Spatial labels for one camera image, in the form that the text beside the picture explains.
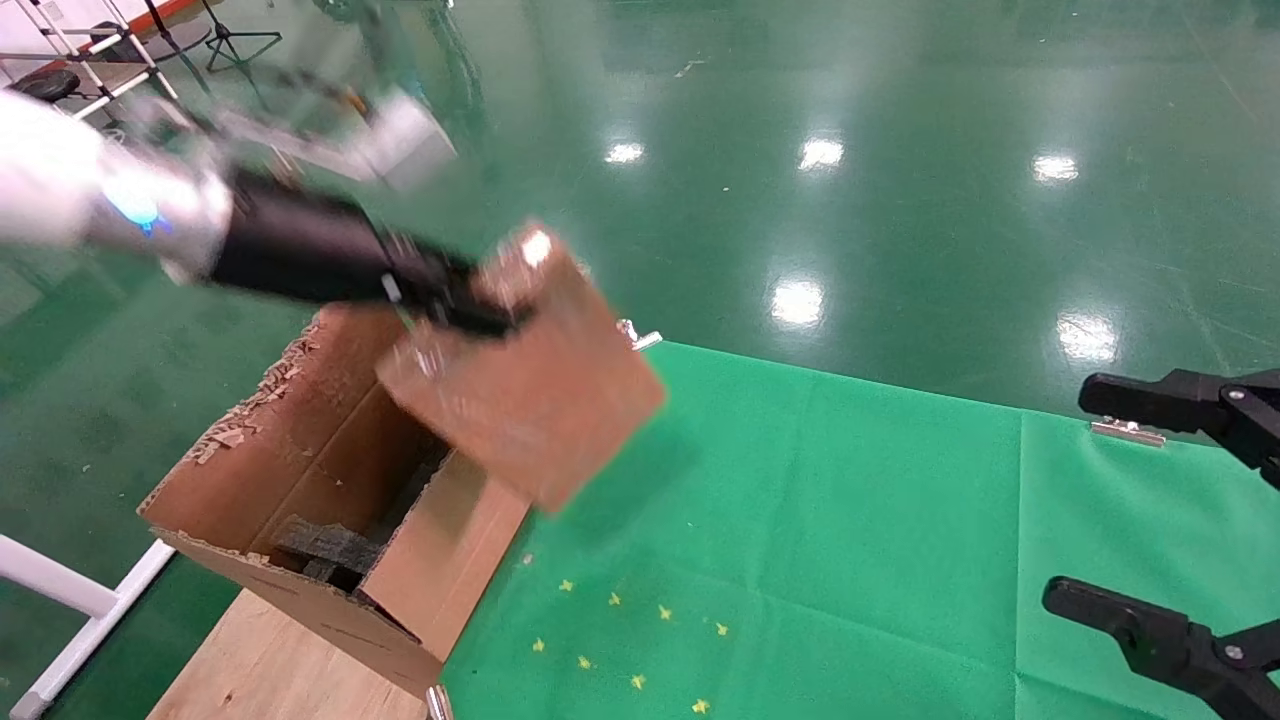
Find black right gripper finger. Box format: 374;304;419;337
1042;576;1280;720
1078;368;1280;491

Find black foam block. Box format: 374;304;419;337
272;515;386;593

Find silver camera mount bracket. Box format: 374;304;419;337
150;95;371;183

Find large open cardboard carton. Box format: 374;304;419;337
138;305;533;699

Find brown cardboard box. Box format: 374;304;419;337
375;222;669;514

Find black tripod stand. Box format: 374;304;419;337
200;0;283;76

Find black bag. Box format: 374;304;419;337
90;22;151;63

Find green table cloth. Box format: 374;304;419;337
440;340;1280;720

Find black round stool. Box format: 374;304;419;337
10;68;83;103

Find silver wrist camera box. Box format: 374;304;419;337
355;90;459;191

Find white table frame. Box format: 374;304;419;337
0;535;176;720

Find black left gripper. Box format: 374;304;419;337
205;170;536;338

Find black round-base stand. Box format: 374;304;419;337
140;0;213;61

